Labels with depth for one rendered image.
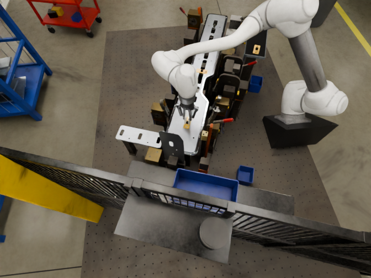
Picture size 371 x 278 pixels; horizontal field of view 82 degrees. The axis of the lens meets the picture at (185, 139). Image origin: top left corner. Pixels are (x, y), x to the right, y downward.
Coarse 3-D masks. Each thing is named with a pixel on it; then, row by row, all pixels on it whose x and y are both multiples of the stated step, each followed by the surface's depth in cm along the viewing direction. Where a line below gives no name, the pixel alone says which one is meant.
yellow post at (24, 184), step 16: (0, 160) 63; (0, 176) 64; (16, 176) 70; (32, 176) 77; (0, 192) 66; (16, 192) 71; (32, 192) 78; (48, 192) 86; (64, 192) 96; (64, 208) 99; (80, 208) 113; (96, 208) 130
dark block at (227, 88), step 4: (224, 88) 134; (228, 88) 134; (232, 88) 134; (224, 92) 134; (228, 92) 133; (232, 92) 132; (224, 96) 137; (228, 96) 136; (232, 96) 135; (224, 116) 157; (224, 124) 166
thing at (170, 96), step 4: (168, 96) 148; (172, 96) 148; (168, 100) 148; (172, 100) 147; (168, 104) 152; (172, 104) 151; (168, 108) 156; (172, 108) 155; (168, 116) 167; (168, 120) 172
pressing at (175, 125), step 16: (208, 16) 187; (224, 16) 187; (208, 32) 177; (224, 32) 177; (192, 64) 161; (208, 64) 160; (176, 112) 140; (192, 112) 140; (176, 128) 134; (192, 128) 134; (192, 144) 129
